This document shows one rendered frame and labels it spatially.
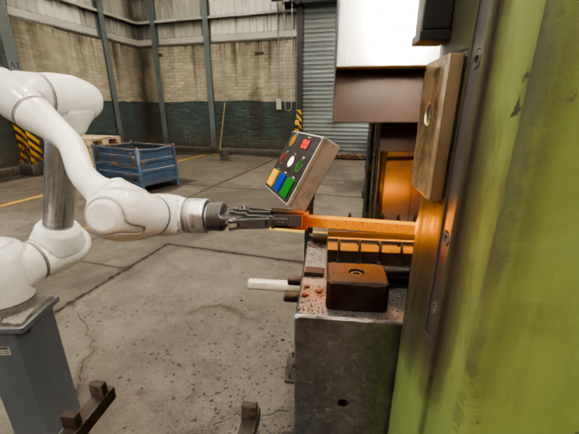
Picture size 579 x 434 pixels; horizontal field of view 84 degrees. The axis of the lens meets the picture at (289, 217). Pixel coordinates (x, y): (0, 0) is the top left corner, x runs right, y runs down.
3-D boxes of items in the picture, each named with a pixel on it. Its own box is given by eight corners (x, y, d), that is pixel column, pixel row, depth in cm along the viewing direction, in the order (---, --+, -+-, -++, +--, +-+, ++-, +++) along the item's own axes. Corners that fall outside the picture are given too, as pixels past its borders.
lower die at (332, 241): (326, 279, 75) (327, 246, 73) (326, 244, 94) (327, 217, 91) (517, 290, 71) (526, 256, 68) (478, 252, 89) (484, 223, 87)
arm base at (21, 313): (-47, 337, 103) (-53, 322, 101) (7, 298, 124) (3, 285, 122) (12, 334, 104) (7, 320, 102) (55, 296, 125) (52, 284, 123)
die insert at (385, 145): (378, 151, 68) (381, 121, 66) (374, 146, 75) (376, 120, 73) (530, 153, 65) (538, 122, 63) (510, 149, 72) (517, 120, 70)
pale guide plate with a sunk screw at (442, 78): (426, 201, 41) (447, 52, 35) (409, 184, 49) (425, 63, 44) (444, 201, 41) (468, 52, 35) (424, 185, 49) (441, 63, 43)
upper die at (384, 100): (333, 122, 64) (334, 70, 61) (332, 119, 83) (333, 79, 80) (562, 123, 59) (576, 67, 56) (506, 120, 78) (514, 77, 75)
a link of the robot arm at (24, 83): (13, 89, 80) (65, 91, 92) (-39, 50, 81) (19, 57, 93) (7, 134, 85) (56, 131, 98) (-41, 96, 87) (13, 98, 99)
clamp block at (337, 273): (325, 309, 64) (326, 281, 62) (326, 287, 72) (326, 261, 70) (387, 314, 63) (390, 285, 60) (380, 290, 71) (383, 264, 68)
